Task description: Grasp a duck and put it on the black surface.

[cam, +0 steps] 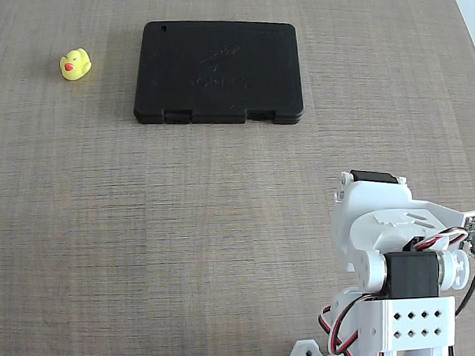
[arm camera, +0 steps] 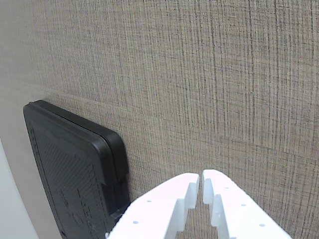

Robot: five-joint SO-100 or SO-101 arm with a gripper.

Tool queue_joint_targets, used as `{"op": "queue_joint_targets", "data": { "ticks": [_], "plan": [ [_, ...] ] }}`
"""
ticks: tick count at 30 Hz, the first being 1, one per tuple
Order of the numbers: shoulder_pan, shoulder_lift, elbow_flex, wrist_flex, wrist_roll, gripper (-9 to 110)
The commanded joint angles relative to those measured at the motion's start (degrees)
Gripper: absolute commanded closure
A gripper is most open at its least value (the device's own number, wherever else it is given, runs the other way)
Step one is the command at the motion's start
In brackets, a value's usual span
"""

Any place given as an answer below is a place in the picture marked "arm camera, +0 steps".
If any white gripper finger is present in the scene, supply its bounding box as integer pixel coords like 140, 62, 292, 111
202, 169, 293, 239
106, 172, 201, 239

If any black plastic case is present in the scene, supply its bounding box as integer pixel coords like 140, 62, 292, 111
23, 100, 131, 239

